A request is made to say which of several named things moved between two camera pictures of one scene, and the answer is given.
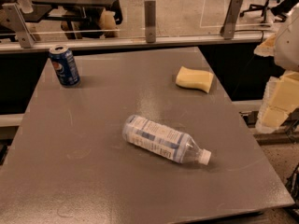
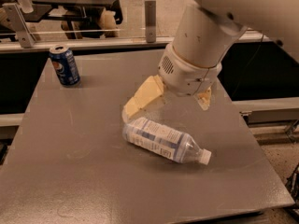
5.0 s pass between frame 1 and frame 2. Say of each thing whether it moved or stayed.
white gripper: moved
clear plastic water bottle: stayed
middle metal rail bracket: stayed
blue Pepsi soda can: stayed
